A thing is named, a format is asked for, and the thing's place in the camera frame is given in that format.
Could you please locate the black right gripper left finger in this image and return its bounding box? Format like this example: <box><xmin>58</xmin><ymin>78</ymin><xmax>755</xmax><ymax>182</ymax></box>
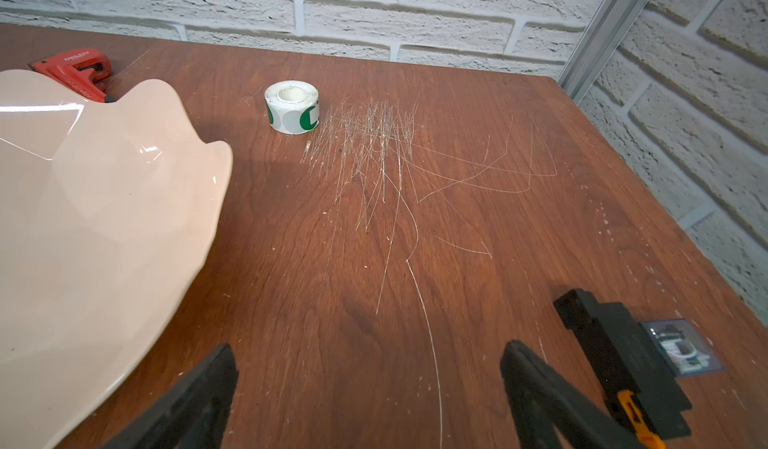
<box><xmin>103</xmin><ymin>344</ymin><xmax>239</xmax><ymax>448</ymax></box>

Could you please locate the red hand tool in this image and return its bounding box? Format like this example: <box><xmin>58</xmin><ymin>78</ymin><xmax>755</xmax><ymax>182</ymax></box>
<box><xmin>29</xmin><ymin>48</ymin><xmax>115</xmax><ymax>103</ymax></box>

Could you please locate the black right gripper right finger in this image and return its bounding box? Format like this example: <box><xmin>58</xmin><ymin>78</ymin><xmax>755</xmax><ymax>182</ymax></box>
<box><xmin>500</xmin><ymin>340</ymin><xmax>642</xmax><ymax>448</ymax></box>

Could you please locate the pink wavy fruit bowl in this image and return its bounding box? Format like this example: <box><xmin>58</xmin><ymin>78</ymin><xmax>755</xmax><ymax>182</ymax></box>
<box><xmin>1</xmin><ymin>70</ymin><xmax>233</xmax><ymax>448</ymax></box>

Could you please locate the white tape roll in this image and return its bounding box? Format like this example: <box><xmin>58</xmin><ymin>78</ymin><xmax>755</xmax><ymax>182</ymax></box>
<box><xmin>264</xmin><ymin>80</ymin><xmax>320</xmax><ymax>135</ymax></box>

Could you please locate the clear plastic blade packet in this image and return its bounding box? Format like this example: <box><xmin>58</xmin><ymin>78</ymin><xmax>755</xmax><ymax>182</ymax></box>
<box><xmin>640</xmin><ymin>319</ymin><xmax>723</xmax><ymax>377</ymax></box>

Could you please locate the silver corner frame post right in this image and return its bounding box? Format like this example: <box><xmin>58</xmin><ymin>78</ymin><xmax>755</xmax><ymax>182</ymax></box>
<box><xmin>558</xmin><ymin>0</ymin><xmax>650</xmax><ymax>104</ymax></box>

